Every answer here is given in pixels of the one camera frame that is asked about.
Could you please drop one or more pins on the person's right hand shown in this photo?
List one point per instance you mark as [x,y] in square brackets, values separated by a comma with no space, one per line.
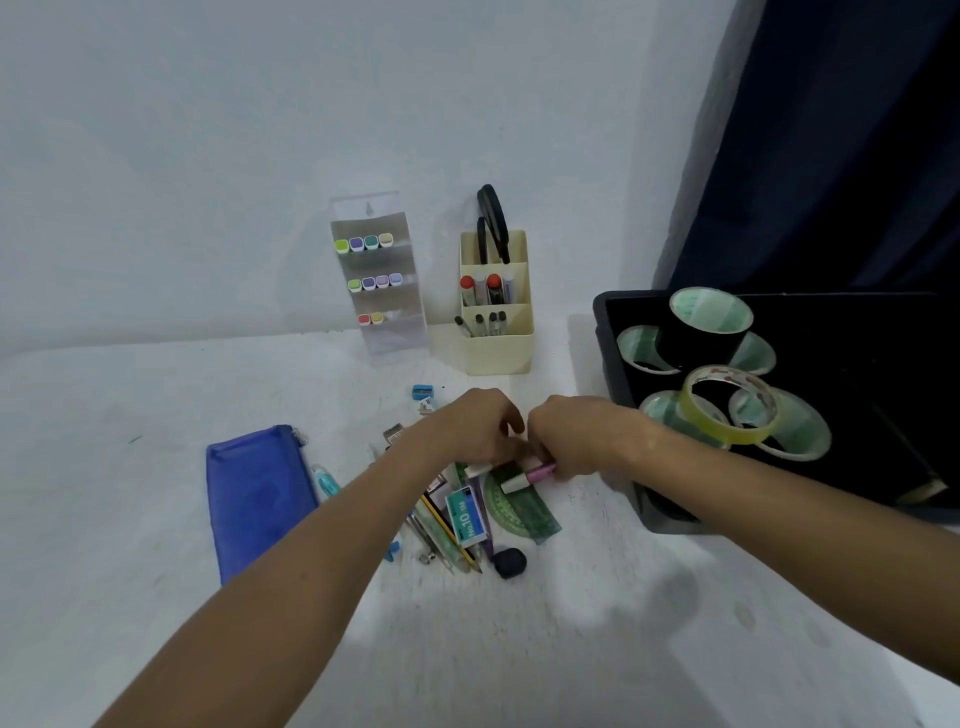
[592,439]

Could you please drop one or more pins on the person's left hand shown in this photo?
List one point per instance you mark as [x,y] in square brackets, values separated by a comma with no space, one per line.
[472,427]

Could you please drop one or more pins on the orange highlighter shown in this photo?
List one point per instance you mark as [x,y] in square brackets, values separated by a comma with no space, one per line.
[478,470]

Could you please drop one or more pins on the green transparent ruler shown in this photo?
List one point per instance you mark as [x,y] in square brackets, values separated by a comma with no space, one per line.
[457,476]

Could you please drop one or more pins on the white eraser red label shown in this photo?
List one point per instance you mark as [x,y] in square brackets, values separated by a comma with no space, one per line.
[426,406]

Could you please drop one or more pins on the small blue sharpener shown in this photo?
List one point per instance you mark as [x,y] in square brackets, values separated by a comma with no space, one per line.
[423,391]

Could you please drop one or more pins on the magenta pink highlighter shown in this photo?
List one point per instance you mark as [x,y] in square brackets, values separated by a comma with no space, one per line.
[536,474]

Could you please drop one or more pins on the cream pen holder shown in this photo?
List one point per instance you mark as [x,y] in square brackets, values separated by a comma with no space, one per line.
[499,356]

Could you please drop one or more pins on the teal staples box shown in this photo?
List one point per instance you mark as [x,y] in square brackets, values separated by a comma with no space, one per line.
[466,517]

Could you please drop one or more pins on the green transparent protractor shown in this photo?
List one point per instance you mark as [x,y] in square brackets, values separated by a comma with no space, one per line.
[532,517]

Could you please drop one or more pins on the yellow clear tape roll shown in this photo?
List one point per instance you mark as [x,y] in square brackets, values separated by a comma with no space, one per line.
[694,416]

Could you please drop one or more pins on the clear tiered organizer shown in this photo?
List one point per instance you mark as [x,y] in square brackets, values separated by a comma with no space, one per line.
[397,345]

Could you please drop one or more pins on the small black cap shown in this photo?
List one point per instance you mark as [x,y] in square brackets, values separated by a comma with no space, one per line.
[510,562]

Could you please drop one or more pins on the red capped white marker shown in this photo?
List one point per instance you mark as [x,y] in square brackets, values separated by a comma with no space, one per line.
[468,283]

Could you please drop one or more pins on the red capped black marker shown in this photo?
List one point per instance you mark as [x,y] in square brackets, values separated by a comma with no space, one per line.
[496,280]

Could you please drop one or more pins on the pile of pens and markers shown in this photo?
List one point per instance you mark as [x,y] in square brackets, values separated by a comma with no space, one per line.
[326,482]

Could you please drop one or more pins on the blue mesh pencil pouch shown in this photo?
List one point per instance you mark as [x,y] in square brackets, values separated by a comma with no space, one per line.
[259,502]

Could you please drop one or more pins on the black plastic tray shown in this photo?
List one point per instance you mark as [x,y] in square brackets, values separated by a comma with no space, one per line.
[862,352]

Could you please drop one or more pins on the person's right forearm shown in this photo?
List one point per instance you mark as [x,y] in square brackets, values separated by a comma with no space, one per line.
[810,532]

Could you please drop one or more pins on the person's left forearm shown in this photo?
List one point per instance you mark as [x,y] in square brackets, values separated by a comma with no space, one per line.
[262,600]

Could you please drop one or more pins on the dark blue curtain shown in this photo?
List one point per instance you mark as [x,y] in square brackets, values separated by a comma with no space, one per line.
[847,135]

